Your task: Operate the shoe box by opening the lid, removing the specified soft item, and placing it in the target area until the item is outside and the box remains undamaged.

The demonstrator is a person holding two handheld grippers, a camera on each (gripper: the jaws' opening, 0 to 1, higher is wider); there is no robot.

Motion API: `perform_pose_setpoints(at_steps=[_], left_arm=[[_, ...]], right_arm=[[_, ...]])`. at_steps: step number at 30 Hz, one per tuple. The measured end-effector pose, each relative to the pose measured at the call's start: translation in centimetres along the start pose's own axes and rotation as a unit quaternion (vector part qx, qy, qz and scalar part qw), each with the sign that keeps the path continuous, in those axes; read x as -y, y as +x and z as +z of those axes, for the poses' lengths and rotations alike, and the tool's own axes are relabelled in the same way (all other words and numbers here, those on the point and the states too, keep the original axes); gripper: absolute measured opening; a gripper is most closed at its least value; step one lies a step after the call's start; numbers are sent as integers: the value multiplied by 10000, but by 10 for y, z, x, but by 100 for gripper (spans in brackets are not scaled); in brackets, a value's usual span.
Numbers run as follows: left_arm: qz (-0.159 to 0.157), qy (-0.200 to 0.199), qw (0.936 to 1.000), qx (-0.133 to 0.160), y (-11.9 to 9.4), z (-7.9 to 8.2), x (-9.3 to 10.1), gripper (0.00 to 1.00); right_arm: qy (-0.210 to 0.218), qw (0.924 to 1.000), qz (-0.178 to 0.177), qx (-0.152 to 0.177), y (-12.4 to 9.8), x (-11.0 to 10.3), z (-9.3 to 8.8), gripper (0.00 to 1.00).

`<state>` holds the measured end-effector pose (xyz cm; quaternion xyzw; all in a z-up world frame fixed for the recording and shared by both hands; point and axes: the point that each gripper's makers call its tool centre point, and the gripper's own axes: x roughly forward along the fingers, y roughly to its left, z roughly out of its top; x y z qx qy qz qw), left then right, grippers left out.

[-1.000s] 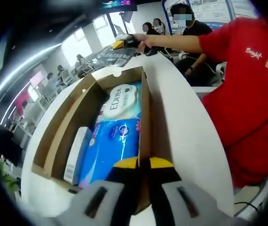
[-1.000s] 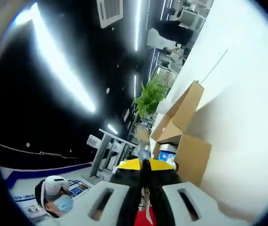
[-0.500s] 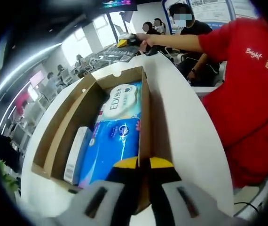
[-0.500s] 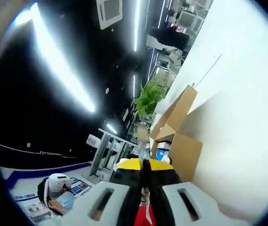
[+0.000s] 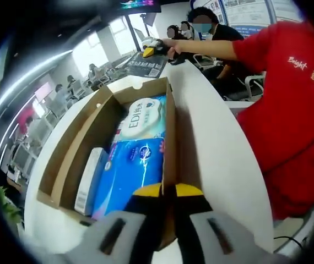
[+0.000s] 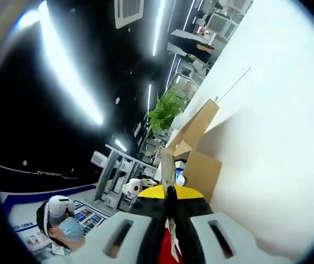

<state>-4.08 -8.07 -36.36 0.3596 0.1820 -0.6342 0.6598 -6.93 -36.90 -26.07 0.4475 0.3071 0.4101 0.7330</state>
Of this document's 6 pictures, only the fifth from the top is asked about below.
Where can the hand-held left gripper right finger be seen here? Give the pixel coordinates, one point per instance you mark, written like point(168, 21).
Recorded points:
point(201, 236)

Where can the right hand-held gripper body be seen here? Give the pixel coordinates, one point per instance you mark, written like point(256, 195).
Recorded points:
point(152, 43)

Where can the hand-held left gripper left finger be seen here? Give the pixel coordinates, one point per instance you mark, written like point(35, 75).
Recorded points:
point(113, 236)

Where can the pale blue soft tissue pack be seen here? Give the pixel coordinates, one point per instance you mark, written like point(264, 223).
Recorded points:
point(143, 118)

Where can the cardboard shoe box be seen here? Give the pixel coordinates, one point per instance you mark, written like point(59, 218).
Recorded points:
point(71, 154)

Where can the white slim box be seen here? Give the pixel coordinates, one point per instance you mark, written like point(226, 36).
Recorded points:
point(89, 178)

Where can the person's right hand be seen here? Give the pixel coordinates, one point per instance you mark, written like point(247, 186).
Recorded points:
point(175, 49)

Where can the dark printed mat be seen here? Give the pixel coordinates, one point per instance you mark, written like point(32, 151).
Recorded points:
point(146, 64)

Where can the large colourful display screen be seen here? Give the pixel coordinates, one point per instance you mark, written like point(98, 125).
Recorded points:
point(140, 4)

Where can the white office chair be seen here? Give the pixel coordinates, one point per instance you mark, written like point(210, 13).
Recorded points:
point(253, 85)
point(205, 61)

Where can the green potted plant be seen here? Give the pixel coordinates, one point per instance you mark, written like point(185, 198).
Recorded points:
point(5, 203)

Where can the person in red shirt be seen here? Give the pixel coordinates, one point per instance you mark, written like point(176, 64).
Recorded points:
point(289, 110)

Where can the blue-framed wall poster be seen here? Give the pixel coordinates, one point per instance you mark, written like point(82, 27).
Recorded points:
point(250, 13)

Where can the pale pink wall screen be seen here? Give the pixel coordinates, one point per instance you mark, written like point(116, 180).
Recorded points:
point(42, 92)

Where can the red wall screen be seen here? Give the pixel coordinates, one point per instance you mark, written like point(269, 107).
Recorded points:
point(26, 114)

